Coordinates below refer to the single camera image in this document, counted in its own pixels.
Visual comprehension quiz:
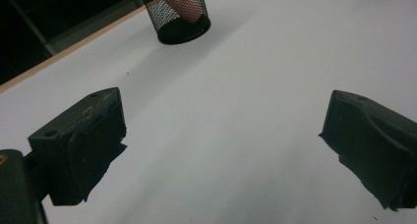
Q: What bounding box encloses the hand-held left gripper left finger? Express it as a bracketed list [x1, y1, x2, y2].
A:
[28, 86, 128, 207]

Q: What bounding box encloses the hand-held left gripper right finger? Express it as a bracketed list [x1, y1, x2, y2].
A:
[318, 89, 417, 212]

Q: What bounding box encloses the black mesh pen holder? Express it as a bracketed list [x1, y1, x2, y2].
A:
[139, 0, 212, 46]

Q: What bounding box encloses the pink hairbrush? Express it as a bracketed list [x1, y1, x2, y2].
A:
[150, 0, 203, 25]

